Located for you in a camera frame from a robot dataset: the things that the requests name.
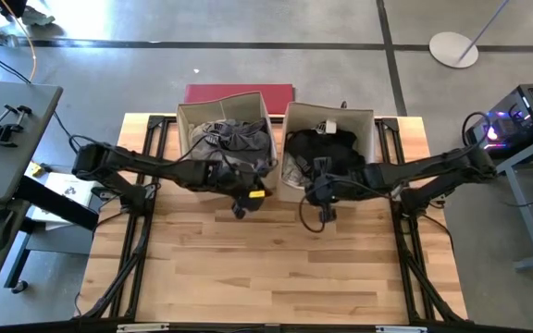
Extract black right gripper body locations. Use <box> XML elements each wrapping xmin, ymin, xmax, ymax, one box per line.
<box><xmin>304</xmin><ymin>168</ymin><xmax>365</xmax><ymax>207</ymax></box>

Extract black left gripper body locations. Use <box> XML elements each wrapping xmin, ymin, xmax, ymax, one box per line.
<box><xmin>213</xmin><ymin>159</ymin><xmax>272</xmax><ymax>207</ymax></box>

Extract large black garment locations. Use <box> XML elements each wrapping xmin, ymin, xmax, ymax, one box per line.
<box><xmin>284</xmin><ymin>127</ymin><xmax>366</xmax><ymax>186</ymax></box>

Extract white black patterned garment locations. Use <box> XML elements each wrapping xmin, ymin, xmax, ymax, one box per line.
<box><xmin>280</xmin><ymin>152</ymin><xmax>316</xmax><ymax>189</ymax></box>

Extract dark grey Puma underwear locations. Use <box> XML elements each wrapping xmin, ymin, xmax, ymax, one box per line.
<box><xmin>210</xmin><ymin>117</ymin><xmax>273</xmax><ymax>166</ymax></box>

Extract beige fabric bin with divider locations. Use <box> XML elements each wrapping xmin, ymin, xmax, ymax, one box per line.
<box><xmin>175</xmin><ymin>91</ymin><xmax>280</xmax><ymax>191</ymax></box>

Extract red flat board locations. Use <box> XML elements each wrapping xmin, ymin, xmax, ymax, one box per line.
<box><xmin>183</xmin><ymin>82</ymin><xmax>295</xmax><ymax>116</ymax></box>

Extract white floor stand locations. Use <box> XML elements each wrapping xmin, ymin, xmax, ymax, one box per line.
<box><xmin>428</xmin><ymin>0</ymin><xmax>512</xmax><ymax>70</ymax></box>

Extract black desk crossbeam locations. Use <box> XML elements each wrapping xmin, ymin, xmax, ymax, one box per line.
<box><xmin>15</xmin><ymin>174</ymin><xmax>100</xmax><ymax>232</ymax></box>

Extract black clamp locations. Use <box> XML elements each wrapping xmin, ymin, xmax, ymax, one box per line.
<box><xmin>0</xmin><ymin>104</ymin><xmax>34</xmax><ymax>148</ymax></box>

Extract person's shoe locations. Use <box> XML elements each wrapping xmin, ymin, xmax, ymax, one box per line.
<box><xmin>0</xmin><ymin>28</ymin><xmax>20</xmax><ymax>50</ymax></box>
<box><xmin>19</xmin><ymin>5</ymin><xmax>56</xmax><ymax>27</ymax></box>

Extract person's leg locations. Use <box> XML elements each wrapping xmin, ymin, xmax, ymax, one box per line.
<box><xmin>0</xmin><ymin>0</ymin><xmax>30</xmax><ymax>19</ymax></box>

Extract black right gripper cable loop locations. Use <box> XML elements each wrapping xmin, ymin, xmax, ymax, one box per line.
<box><xmin>298</xmin><ymin>193</ymin><xmax>328</xmax><ymax>234</ymax></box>

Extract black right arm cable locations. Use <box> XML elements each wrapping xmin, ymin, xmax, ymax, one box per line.
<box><xmin>460</xmin><ymin>110</ymin><xmax>493</xmax><ymax>149</ymax></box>

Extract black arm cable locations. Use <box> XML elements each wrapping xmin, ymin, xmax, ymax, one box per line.
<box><xmin>68</xmin><ymin>133</ymin><xmax>110</xmax><ymax>156</ymax></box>
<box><xmin>460</xmin><ymin>110</ymin><xmax>493</xmax><ymax>149</ymax></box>

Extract silver metal bracket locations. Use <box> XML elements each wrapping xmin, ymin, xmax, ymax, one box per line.
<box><xmin>116</xmin><ymin>322</ymin><xmax>170</xmax><ymax>333</ymax></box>
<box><xmin>375</xmin><ymin>325</ymin><xmax>428</xmax><ymax>333</ymax></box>

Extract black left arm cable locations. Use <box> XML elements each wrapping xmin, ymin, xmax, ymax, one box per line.
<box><xmin>68</xmin><ymin>133</ymin><xmax>110</xmax><ymax>156</ymax></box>

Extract thin black floor cable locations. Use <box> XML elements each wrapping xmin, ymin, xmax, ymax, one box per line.
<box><xmin>0</xmin><ymin>41</ymin><xmax>78</xmax><ymax>154</ymax></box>
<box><xmin>502</xmin><ymin>184</ymin><xmax>533</xmax><ymax>203</ymax></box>

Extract yellow cable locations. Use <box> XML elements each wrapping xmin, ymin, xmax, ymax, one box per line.
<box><xmin>0</xmin><ymin>0</ymin><xmax>39</xmax><ymax>83</ymax></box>

